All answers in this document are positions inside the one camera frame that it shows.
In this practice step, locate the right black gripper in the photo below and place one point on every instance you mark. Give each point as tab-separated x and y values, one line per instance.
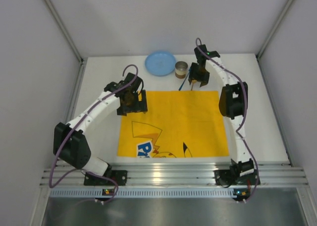
198	76

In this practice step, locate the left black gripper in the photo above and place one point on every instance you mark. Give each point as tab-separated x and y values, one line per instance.
132	108

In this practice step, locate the blue plastic fork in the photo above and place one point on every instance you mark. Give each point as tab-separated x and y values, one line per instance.
185	79

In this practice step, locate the metal cup with brown band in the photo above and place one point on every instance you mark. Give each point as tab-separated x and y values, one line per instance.
181	69

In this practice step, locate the blue plastic plate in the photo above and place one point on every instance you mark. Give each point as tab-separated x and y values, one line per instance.
160	63

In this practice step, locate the yellow pikachu placemat cloth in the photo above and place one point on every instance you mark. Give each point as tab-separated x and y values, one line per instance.
178	124

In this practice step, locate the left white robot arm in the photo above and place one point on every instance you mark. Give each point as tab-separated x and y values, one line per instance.
72	141

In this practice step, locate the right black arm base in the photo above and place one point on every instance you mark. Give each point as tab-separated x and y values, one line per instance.
232	177

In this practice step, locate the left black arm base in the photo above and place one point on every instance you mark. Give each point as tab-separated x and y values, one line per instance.
119	176

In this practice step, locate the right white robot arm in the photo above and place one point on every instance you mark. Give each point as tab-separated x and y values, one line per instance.
233	104

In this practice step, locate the aluminium mounting rail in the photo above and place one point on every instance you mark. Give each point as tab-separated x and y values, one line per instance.
202	174

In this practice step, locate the perforated cable duct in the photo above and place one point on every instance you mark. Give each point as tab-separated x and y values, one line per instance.
126	192

